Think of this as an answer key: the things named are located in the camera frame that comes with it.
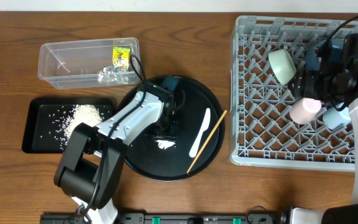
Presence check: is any pink cup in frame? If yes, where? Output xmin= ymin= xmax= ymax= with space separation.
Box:
xmin=290 ymin=98 xmax=322 ymax=124

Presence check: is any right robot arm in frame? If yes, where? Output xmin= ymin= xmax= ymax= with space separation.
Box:
xmin=288 ymin=33 xmax=358 ymax=223

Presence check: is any grey dishwasher rack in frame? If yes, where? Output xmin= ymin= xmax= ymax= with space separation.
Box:
xmin=230 ymin=16 xmax=358 ymax=172

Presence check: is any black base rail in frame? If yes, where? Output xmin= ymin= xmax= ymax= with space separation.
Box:
xmin=39 ymin=212 xmax=281 ymax=224

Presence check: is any light blue cup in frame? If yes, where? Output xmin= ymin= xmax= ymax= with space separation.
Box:
xmin=323 ymin=107 xmax=351 ymax=130

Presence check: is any left black cable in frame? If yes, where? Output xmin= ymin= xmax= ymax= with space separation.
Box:
xmin=76 ymin=54 xmax=147 ymax=218

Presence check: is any mint green bowl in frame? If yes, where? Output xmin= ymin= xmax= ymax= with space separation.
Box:
xmin=268 ymin=49 xmax=296 ymax=85

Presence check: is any wooden chopstick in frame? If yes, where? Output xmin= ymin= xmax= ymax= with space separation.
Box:
xmin=186 ymin=110 xmax=227 ymax=174

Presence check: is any white rice pile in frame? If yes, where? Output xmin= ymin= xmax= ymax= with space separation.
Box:
xmin=39 ymin=104 xmax=105 ymax=150

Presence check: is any black round tray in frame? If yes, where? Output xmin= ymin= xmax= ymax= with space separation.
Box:
xmin=126 ymin=77 xmax=224 ymax=181

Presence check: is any silver foil wrapper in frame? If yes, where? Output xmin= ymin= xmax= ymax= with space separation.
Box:
xmin=98 ymin=65 xmax=129 ymax=85

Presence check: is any clear plastic bin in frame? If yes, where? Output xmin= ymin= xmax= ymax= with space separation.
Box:
xmin=38 ymin=37 xmax=140 ymax=90

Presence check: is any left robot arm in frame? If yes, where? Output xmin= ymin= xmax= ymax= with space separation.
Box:
xmin=53 ymin=78 xmax=178 ymax=223

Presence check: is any yellow snack wrapper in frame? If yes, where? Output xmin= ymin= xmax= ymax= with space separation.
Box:
xmin=112 ymin=47 xmax=131 ymax=73

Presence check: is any black rectangular tray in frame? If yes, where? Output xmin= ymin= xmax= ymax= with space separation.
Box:
xmin=22 ymin=96 xmax=114 ymax=154

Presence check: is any blue plate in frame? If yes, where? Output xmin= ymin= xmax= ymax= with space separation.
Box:
xmin=305 ymin=39 xmax=344 ymax=70

